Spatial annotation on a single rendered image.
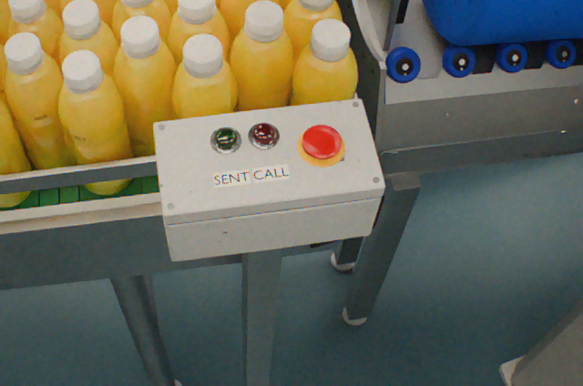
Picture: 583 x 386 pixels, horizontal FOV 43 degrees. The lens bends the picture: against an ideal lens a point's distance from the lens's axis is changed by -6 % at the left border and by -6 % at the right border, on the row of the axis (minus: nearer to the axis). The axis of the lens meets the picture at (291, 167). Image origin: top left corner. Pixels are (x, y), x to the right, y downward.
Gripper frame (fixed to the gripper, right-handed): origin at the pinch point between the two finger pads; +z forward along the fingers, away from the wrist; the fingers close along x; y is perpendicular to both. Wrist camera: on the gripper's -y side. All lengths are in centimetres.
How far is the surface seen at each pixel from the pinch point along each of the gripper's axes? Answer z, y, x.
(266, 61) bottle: 3.8, 1.5, -8.0
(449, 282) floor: 105, 55, -36
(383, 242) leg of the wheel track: 63, 28, -26
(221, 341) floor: 105, -1, -42
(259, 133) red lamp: -5.3, -1.4, -17.4
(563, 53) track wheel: 12.7, 42.1, -6.5
